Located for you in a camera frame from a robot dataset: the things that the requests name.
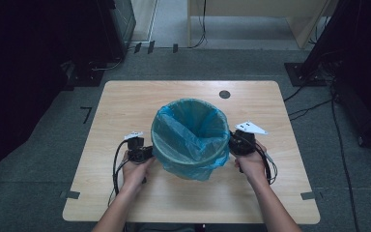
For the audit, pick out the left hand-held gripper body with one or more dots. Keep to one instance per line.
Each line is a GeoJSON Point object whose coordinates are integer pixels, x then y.
{"type": "Point", "coordinates": [136, 150]}

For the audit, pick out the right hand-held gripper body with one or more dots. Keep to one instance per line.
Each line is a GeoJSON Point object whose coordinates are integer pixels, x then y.
{"type": "Point", "coordinates": [243, 143]}

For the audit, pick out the green plastic bin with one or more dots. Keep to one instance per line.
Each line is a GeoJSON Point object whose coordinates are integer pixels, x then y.
{"type": "Point", "coordinates": [161, 149]}

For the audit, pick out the blue plastic bag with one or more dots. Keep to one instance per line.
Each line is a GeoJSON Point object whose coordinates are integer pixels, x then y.
{"type": "Point", "coordinates": [190, 129]}

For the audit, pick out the person's left hand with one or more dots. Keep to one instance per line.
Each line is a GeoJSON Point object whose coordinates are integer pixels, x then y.
{"type": "Point", "coordinates": [135, 174]}

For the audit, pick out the person's right hand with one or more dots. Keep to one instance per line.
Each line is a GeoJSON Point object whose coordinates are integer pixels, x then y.
{"type": "Point", "coordinates": [251, 166]}

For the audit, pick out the dark round table grommet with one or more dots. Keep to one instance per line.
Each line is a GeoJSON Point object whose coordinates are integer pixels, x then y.
{"type": "Point", "coordinates": [224, 94]}

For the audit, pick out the person's dark clothing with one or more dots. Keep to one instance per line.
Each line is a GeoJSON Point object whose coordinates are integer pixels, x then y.
{"type": "Point", "coordinates": [174, 228]}

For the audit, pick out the grey tape piece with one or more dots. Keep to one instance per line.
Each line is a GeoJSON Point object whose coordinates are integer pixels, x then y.
{"type": "Point", "coordinates": [307, 195]}
{"type": "Point", "coordinates": [72, 195]}

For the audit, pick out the black stand base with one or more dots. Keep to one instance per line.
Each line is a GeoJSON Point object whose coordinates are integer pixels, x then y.
{"type": "Point", "coordinates": [304, 75]}
{"type": "Point", "coordinates": [87, 77]}

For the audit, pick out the black floor tape strip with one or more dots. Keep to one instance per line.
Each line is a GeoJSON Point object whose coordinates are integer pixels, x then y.
{"type": "Point", "coordinates": [150, 47]}
{"type": "Point", "coordinates": [137, 47]}

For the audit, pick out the dark cabinet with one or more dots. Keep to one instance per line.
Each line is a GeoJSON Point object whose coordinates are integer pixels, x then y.
{"type": "Point", "coordinates": [124, 22]}

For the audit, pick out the light wooden desk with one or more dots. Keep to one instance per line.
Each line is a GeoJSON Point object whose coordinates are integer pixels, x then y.
{"type": "Point", "coordinates": [244, 8]}

